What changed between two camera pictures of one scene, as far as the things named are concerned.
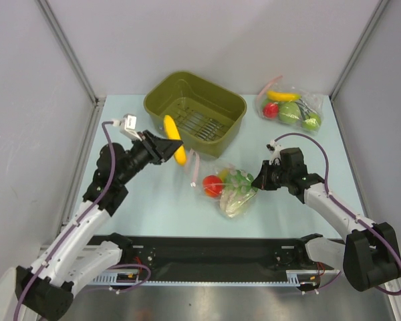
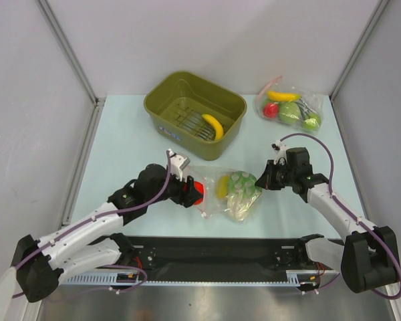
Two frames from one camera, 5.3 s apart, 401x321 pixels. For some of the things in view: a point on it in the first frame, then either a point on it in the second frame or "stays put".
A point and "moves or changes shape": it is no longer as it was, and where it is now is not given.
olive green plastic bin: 208,117 stays put
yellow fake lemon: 223,174 to 222,186
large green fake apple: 289,112 stays put
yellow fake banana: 172,132 to 216,125
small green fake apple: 312,122 stays put
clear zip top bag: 232,188 moves or changes shape
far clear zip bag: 280,102 stays put
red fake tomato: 271,110 stays put
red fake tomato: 212,186 to 198,186
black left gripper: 160,149 to 187,197
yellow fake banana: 273,95 stays put
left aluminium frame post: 79,69 stays put
